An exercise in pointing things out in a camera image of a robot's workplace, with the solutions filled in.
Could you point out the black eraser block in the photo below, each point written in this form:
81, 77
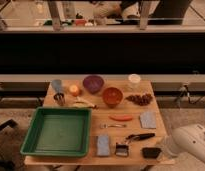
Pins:
151, 152

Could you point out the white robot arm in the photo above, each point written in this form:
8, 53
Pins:
190, 139

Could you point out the white cup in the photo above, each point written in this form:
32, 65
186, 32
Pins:
133, 81

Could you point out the metal cup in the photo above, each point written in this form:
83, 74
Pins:
59, 99

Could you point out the blue cup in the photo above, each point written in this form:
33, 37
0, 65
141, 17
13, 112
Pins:
57, 85

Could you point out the purple bowl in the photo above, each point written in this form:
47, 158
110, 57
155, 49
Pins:
93, 83

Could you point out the orange bowl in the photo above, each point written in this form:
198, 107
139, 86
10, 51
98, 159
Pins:
112, 96

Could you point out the orange fruit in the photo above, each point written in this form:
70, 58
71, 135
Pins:
74, 90

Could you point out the banana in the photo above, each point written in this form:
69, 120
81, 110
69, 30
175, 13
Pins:
84, 104

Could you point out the orange carrot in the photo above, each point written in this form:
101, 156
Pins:
121, 118

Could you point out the metal fork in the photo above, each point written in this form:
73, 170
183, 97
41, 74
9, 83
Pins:
103, 126

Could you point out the wooden table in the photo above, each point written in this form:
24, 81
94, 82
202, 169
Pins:
101, 115

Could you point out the blue sponge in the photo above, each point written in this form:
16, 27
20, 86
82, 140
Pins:
103, 146

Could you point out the blue-grey cloth piece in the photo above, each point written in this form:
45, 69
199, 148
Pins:
148, 120

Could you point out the green plastic tray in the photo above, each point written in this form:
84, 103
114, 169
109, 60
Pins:
58, 132

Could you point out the black handled peeler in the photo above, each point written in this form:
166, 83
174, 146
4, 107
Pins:
139, 137

